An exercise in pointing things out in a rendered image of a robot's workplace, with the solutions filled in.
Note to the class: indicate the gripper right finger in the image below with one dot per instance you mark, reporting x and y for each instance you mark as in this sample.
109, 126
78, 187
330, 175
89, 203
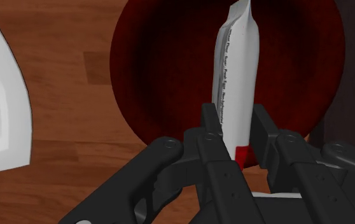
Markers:
317, 176

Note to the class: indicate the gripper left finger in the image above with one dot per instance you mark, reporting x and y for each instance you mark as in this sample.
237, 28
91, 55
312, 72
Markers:
221, 183

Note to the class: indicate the white food pouch red end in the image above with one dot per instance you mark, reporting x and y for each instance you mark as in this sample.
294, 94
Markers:
235, 93

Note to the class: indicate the dark red bowl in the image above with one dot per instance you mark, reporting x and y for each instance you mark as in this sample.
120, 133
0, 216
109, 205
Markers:
171, 71

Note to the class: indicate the white rounded object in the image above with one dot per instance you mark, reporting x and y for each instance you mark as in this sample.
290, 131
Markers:
0, 108

